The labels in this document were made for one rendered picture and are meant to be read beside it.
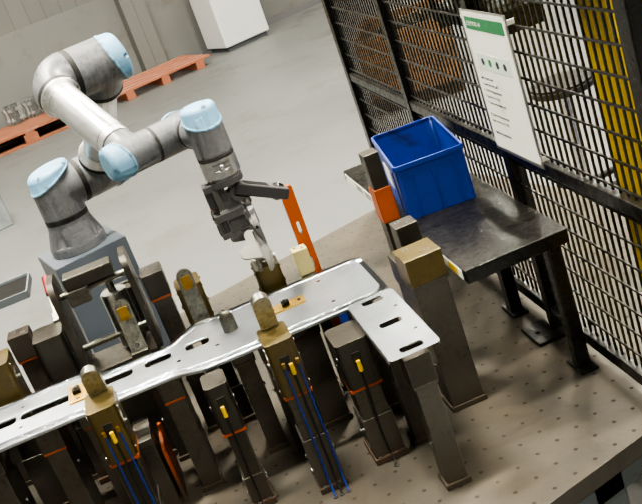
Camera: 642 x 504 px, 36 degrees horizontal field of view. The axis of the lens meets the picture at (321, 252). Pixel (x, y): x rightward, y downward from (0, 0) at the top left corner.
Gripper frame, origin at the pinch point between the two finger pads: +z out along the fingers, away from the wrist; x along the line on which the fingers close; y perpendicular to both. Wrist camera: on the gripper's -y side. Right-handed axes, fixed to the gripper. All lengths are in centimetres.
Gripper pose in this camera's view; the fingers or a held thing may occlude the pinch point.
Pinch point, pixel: (268, 259)
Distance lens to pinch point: 206.6
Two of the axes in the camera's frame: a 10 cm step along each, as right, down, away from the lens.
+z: 3.3, 8.7, 3.6
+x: 2.5, 2.9, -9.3
